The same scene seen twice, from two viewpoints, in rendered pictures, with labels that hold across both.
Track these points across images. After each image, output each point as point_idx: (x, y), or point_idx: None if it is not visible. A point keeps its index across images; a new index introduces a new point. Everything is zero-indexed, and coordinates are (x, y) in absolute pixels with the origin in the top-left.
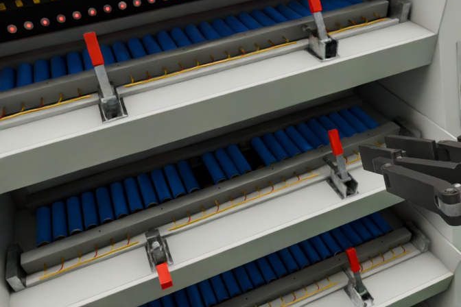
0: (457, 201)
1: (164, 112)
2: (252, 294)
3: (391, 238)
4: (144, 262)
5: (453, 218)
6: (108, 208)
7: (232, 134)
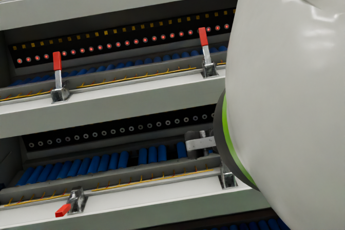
0: (190, 138)
1: (88, 100)
2: None
3: None
4: None
5: (188, 152)
6: (63, 172)
7: (165, 138)
